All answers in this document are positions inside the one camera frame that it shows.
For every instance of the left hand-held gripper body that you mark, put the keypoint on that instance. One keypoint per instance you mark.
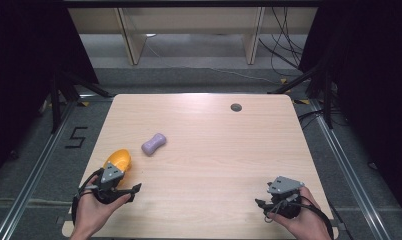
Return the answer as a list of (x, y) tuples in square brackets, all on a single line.
[(111, 176)]

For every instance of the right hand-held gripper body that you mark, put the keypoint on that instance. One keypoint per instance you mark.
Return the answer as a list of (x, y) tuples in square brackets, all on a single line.
[(285, 196)]

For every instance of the orange plastic bowl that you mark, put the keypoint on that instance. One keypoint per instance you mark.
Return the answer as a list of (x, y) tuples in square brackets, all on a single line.
[(119, 160)]

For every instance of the person's right hand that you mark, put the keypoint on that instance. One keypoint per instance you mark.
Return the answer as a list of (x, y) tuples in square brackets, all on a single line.
[(305, 220)]

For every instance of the person's left hand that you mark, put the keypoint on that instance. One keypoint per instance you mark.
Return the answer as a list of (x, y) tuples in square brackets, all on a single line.
[(90, 211)]

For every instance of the purple cylindrical toy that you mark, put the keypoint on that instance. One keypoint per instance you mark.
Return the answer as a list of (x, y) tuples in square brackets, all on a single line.
[(153, 144)]

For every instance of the yellow tape piece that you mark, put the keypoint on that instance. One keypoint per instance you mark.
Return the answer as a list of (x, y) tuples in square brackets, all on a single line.
[(284, 80), (85, 103), (302, 101)]

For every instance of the black metal stand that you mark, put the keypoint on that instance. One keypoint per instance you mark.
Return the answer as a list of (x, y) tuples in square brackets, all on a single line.
[(328, 96), (55, 100)]

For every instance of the grey table grommet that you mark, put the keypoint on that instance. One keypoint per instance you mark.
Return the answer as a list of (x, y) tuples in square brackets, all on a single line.
[(236, 107)]

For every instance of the black curtain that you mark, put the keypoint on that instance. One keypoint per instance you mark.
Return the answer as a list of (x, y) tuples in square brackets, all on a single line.
[(372, 93), (25, 76)]

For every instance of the aluminium floor rail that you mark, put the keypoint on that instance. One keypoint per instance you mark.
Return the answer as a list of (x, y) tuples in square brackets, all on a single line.
[(347, 170), (39, 170)]

